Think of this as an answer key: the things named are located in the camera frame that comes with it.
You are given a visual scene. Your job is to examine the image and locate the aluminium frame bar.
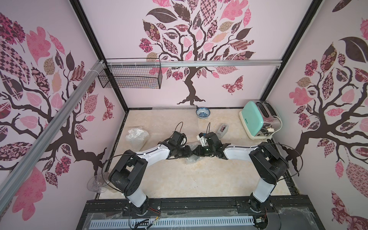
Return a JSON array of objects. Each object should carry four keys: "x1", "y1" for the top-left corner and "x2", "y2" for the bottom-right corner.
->
[
  {"x1": 161, "y1": 59, "x2": 283, "y2": 68},
  {"x1": 1, "y1": 60, "x2": 105, "y2": 212}
]

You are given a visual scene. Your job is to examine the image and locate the aluminium frame bar back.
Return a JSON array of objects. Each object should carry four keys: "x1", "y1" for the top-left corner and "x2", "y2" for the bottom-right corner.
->
[{"x1": 161, "y1": 59, "x2": 283, "y2": 68}]

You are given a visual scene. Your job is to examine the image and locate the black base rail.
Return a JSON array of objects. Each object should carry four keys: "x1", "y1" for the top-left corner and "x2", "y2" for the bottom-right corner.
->
[{"x1": 77, "y1": 195, "x2": 324, "y2": 230}]

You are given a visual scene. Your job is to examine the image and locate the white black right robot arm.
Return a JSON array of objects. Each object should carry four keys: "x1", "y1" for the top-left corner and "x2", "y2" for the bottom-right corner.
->
[{"x1": 193, "y1": 132, "x2": 288, "y2": 204}]

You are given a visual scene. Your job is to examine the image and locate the mint green toaster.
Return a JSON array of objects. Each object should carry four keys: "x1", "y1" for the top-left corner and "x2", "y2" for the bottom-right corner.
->
[{"x1": 239, "y1": 100, "x2": 283, "y2": 140}]

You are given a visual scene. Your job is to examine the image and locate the clear plastic cup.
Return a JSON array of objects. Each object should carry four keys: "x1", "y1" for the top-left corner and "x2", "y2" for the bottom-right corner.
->
[{"x1": 87, "y1": 172, "x2": 109, "y2": 193}]

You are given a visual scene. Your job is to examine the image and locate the white slotted cable duct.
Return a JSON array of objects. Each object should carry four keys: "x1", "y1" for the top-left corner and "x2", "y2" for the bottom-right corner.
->
[{"x1": 87, "y1": 216, "x2": 255, "y2": 230}]

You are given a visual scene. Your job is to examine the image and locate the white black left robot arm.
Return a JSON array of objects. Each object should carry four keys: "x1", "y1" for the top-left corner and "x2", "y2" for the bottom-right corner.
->
[{"x1": 108, "y1": 131, "x2": 191, "y2": 210}]

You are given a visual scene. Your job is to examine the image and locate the aluminium frame bar left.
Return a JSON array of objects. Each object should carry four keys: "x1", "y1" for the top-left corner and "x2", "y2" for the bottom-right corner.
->
[{"x1": 1, "y1": 60, "x2": 105, "y2": 212}]

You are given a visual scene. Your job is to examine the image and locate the black wire wall basket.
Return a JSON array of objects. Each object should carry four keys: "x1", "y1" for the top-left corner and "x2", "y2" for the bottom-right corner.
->
[{"x1": 98, "y1": 57, "x2": 163, "y2": 89}]

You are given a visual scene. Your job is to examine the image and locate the grey tape dispenser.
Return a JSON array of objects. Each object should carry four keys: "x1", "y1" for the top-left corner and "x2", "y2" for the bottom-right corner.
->
[{"x1": 216, "y1": 124, "x2": 229, "y2": 139}]

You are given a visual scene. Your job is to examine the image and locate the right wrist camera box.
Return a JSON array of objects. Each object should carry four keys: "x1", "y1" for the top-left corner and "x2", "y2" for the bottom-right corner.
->
[{"x1": 197, "y1": 133, "x2": 208, "y2": 147}]

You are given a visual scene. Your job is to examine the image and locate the blue white patterned bowl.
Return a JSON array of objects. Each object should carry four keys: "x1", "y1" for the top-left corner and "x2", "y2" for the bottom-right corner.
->
[{"x1": 195, "y1": 107, "x2": 211, "y2": 119}]

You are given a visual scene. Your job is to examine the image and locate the white toaster power cable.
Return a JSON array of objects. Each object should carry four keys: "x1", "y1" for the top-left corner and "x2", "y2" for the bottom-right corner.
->
[{"x1": 265, "y1": 114, "x2": 284, "y2": 136}]

